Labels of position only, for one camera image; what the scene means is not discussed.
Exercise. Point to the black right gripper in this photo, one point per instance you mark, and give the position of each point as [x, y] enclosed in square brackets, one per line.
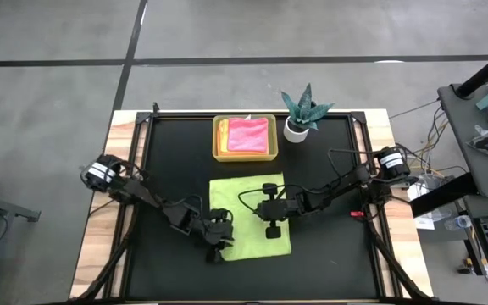
[278, 209]

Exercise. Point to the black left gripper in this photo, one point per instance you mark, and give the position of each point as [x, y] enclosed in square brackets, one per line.
[218, 231]

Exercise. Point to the green microfiber towel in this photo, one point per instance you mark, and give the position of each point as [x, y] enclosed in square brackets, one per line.
[244, 237]

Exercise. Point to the pink microfiber towel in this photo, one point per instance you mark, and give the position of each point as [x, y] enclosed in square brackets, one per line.
[248, 135]

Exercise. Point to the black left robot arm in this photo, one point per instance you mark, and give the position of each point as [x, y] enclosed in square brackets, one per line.
[142, 195]

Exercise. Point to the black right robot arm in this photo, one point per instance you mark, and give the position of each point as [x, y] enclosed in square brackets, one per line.
[345, 182]

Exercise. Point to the yellow plastic bin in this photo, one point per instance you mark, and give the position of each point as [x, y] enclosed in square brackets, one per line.
[273, 140]

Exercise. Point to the artificial plant in white pot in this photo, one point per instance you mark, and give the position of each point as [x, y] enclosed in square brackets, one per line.
[295, 133]

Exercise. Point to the red clip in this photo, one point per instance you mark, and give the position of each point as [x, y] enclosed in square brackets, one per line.
[357, 214]

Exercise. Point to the white paper sheet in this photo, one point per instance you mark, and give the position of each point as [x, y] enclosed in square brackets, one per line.
[424, 223]

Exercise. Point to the clear plastic bottle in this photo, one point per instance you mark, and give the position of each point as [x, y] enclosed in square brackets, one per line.
[460, 222]

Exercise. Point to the dark grey side desk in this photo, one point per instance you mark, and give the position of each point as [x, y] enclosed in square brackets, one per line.
[460, 127]

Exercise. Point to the teal box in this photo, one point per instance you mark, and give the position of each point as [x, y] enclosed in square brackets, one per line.
[487, 101]

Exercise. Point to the black pole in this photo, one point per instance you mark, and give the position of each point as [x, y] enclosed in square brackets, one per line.
[485, 72]

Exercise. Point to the black aluminium table frame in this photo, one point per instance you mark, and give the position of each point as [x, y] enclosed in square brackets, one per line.
[176, 114]

